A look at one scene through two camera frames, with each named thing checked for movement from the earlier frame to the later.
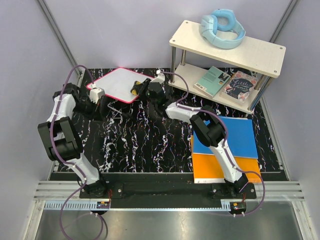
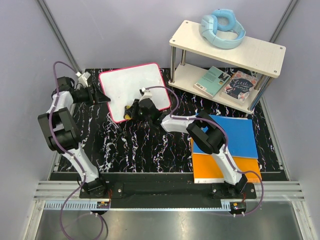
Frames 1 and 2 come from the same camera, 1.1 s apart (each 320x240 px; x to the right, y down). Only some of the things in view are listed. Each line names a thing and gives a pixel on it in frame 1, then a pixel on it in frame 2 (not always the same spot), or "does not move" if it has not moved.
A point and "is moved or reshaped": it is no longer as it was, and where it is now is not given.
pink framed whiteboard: x=117 y=83 is moved or reshaped
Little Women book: x=240 y=88 does not move
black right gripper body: x=144 y=89 → x=137 y=114
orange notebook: x=205 y=170 does not move
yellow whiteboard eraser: x=134 y=91 → x=128 y=114
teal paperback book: x=212 y=81 does not move
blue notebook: x=240 y=139 does not move
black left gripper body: x=96 y=107 → x=87 y=97
